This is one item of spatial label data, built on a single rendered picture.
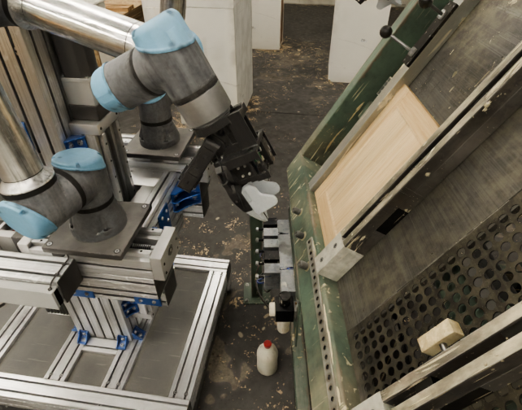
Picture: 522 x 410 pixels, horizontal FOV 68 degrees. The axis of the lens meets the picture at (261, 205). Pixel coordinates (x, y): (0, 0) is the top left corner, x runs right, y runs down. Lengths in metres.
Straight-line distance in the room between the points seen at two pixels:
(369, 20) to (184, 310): 3.85
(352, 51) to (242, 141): 4.41
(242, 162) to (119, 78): 0.21
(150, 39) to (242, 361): 1.70
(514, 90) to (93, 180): 0.95
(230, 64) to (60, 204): 2.73
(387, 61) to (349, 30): 3.35
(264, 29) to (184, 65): 5.62
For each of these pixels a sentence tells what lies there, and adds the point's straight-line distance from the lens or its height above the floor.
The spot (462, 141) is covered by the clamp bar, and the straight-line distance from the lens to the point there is 0.97.
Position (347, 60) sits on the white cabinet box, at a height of 0.26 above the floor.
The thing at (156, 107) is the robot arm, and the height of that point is 1.19.
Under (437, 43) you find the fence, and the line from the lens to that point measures 1.34.
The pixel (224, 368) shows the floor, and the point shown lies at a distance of 2.03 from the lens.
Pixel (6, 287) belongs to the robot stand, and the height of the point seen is 0.95.
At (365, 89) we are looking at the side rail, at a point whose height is 1.20.
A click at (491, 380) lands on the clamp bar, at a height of 1.18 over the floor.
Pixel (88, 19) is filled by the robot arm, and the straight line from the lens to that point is 0.81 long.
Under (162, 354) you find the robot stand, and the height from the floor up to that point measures 0.21.
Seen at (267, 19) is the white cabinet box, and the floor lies 0.41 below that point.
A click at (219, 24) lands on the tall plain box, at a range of 3.47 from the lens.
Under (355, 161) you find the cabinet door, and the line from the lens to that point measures 1.34.
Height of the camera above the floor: 1.76
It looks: 38 degrees down
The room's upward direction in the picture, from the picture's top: straight up
